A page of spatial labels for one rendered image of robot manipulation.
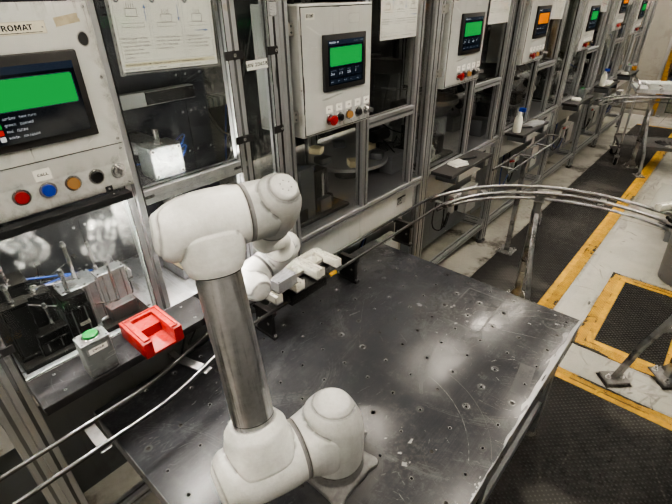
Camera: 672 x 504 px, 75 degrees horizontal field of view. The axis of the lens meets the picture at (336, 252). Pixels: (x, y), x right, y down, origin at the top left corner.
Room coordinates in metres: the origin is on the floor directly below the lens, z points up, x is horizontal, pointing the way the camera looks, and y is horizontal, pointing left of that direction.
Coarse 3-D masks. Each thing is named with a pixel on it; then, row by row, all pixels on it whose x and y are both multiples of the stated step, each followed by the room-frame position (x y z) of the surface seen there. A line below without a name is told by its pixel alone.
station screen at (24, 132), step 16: (32, 64) 1.06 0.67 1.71; (48, 64) 1.09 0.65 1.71; (64, 64) 1.11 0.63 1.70; (0, 80) 1.01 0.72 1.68; (80, 96) 1.12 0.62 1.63; (0, 112) 0.99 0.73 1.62; (16, 112) 1.02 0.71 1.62; (32, 112) 1.04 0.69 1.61; (48, 112) 1.06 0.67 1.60; (64, 112) 1.09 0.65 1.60; (80, 112) 1.11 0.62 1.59; (0, 128) 0.98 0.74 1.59; (16, 128) 1.01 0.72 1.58; (32, 128) 1.03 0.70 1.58; (48, 128) 1.05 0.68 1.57; (64, 128) 1.08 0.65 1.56; (80, 128) 1.11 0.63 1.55; (0, 144) 0.98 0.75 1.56
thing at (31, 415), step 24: (288, 168) 1.66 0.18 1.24; (0, 336) 0.88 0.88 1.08; (192, 336) 1.40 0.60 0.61; (0, 360) 0.86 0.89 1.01; (144, 360) 1.27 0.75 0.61; (168, 360) 1.33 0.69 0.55; (24, 384) 0.88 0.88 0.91; (120, 384) 1.19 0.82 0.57; (24, 408) 0.86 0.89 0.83; (72, 408) 1.06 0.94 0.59; (96, 408) 1.11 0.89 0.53; (48, 432) 0.88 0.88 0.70; (48, 456) 0.86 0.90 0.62; (72, 456) 1.01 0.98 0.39; (96, 456) 1.06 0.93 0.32; (120, 456) 1.12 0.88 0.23; (72, 480) 0.87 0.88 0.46; (96, 480) 1.04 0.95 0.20
